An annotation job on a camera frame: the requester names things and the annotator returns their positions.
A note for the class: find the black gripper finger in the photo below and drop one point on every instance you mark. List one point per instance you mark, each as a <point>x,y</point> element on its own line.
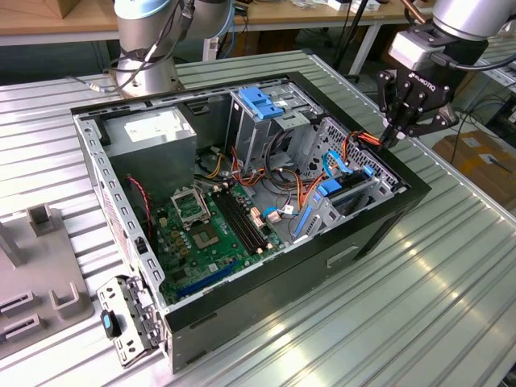
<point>427,123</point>
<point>391,96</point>

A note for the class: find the hard disk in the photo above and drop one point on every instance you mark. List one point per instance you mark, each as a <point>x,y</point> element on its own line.
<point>330,187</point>

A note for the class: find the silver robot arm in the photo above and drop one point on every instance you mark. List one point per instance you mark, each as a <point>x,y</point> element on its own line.
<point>141,68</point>

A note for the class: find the metal disk bay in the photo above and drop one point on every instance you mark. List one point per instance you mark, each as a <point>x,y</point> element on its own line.
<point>387,177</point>

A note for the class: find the cardboard box with labels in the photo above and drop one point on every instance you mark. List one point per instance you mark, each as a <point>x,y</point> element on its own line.
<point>475,161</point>

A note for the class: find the black stand pole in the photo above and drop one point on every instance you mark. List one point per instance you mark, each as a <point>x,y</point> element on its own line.
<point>350,32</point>

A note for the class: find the blue drive bay latch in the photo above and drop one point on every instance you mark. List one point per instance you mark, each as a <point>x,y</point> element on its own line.
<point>258,102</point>

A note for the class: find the metal drive cage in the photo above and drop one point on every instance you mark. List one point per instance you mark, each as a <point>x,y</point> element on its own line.
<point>250,137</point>

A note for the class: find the black RAM slot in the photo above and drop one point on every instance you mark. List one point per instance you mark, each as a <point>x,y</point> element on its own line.
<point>239,221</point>
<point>235,223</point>
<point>249,217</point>
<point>244,219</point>

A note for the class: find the black open PC case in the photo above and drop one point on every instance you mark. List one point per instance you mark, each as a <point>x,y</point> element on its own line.
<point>282,290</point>

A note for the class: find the green motherboard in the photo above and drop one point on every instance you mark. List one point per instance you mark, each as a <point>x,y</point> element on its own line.
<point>219,258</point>

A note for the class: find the grey power supply unit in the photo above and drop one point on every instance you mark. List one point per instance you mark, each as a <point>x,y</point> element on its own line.
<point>153,161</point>

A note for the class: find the blue expansion slot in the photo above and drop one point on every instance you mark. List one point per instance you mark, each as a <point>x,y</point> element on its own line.
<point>206,279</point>

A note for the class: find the black case fan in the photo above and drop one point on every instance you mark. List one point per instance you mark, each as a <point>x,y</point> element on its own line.
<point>139,217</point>

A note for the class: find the wooden box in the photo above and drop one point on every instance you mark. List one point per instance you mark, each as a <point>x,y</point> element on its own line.
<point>70,8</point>

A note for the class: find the black clip with blue button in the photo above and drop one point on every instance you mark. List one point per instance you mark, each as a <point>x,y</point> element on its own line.
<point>106,322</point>

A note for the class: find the grey parts rack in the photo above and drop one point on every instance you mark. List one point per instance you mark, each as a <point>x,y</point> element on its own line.
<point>44,258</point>

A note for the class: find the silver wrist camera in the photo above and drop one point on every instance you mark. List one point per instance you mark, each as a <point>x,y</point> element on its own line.
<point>411,50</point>

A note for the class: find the metal hinged slot bracket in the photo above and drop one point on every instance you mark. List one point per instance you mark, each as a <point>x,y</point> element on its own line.
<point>121,298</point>

